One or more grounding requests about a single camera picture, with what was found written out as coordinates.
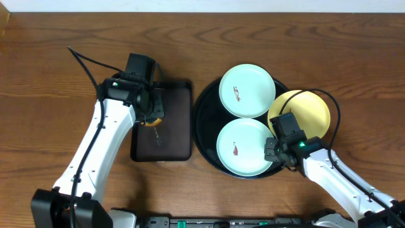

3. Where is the black rectangular tray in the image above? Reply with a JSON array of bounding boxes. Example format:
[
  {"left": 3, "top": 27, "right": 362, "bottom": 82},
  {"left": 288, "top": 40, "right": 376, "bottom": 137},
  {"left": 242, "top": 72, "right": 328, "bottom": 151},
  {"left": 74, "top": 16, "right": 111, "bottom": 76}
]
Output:
[{"left": 130, "top": 81, "right": 192, "bottom": 162}]

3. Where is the yellow plate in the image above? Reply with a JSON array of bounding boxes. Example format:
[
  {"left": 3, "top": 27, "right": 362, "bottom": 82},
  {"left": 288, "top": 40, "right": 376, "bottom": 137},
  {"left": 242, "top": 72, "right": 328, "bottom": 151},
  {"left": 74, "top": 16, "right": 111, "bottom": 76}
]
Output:
[{"left": 267, "top": 90, "right": 330, "bottom": 139}]

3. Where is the black round tray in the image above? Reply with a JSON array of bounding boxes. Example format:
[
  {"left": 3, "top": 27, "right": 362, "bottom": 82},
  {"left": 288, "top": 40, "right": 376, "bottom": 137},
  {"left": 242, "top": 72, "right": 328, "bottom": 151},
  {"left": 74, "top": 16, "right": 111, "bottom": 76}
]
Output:
[{"left": 191, "top": 75, "right": 290, "bottom": 180}]

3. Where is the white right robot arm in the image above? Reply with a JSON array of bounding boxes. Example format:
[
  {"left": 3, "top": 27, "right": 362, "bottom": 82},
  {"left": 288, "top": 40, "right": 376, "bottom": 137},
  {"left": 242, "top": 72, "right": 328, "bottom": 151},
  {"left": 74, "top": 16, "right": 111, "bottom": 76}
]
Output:
[{"left": 264, "top": 130, "right": 404, "bottom": 227}]

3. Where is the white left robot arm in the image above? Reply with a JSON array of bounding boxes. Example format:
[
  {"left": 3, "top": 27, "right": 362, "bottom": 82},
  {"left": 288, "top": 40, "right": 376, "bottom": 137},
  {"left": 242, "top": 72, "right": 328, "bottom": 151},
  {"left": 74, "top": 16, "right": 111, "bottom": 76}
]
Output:
[{"left": 30, "top": 78, "right": 163, "bottom": 227}]

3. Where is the mint green plate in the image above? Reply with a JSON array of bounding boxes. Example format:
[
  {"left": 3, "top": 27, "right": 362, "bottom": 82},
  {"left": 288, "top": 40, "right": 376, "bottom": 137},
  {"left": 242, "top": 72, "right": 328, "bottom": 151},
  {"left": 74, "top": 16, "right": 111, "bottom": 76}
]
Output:
[
  {"left": 216, "top": 118, "right": 273, "bottom": 177},
  {"left": 218, "top": 64, "right": 276, "bottom": 118}
]

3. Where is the green yellow sponge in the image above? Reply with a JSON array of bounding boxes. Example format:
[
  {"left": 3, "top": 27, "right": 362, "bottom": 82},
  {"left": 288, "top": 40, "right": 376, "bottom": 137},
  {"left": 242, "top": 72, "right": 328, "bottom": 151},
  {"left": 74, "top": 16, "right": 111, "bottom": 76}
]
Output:
[{"left": 143, "top": 118, "right": 162, "bottom": 127}]

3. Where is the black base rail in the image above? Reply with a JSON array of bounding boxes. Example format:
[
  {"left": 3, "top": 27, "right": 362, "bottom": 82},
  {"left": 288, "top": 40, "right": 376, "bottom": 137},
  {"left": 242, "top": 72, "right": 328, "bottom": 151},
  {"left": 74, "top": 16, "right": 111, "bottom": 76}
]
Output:
[{"left": 135, "top": 217, "right": 303, "bottom": 228}]

